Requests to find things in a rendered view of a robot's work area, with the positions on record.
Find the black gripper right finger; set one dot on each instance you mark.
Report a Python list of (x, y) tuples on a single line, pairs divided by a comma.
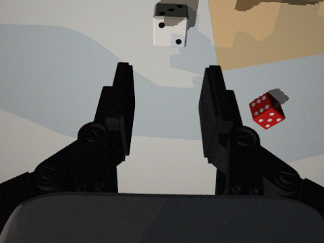
[(235, 150)]

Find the grey die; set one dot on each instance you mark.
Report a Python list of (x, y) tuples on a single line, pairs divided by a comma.
[(170, 25)]

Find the tan flat mat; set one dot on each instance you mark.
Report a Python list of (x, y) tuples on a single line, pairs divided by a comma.
[(254, 32)]

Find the red die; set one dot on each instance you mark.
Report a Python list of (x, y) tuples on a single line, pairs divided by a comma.
[(266, 111)]

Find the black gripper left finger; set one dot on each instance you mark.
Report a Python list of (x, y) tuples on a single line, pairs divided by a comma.
[(101, 146)]

